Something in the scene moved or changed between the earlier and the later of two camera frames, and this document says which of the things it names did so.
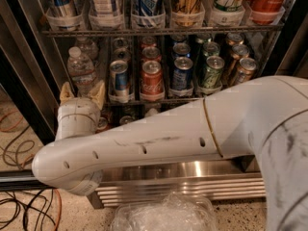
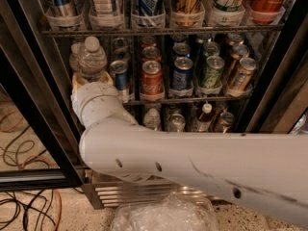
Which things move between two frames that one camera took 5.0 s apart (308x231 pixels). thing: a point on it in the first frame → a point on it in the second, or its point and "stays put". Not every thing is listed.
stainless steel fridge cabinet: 150,46 stays put
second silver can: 121,54 stays put
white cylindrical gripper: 79,107 → 92,92
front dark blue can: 182,80 stays put
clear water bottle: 82,71 → 92,60
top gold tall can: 189,8 stays put
